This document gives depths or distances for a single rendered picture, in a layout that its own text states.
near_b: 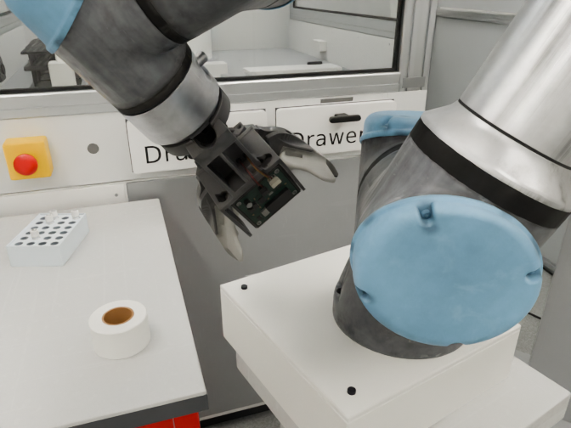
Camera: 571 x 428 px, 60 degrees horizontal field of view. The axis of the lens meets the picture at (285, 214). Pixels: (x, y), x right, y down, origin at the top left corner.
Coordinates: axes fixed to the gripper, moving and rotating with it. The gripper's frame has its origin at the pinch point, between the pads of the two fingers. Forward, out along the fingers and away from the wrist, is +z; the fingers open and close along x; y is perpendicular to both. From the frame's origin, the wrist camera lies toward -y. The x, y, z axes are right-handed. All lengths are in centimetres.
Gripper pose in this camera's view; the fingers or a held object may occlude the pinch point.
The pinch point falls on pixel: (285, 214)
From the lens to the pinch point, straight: 57.8
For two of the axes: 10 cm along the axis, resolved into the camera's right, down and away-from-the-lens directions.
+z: 4.6, 4.9, 7.4
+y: 4.6, 5.8, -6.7
